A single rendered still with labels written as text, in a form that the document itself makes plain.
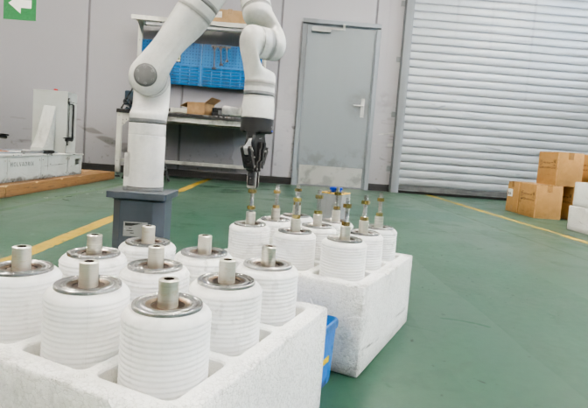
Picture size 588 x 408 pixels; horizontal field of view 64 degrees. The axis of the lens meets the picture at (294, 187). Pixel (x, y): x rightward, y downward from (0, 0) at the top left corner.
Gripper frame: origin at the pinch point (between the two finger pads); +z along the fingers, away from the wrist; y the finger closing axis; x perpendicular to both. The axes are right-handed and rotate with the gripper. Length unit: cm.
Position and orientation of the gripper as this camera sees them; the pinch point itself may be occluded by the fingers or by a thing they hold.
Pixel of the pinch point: (253, 179)
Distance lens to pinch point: 110.7
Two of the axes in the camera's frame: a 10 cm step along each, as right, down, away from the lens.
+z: -0.8, 9.9, 0.8
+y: 2.6, -0.5, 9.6
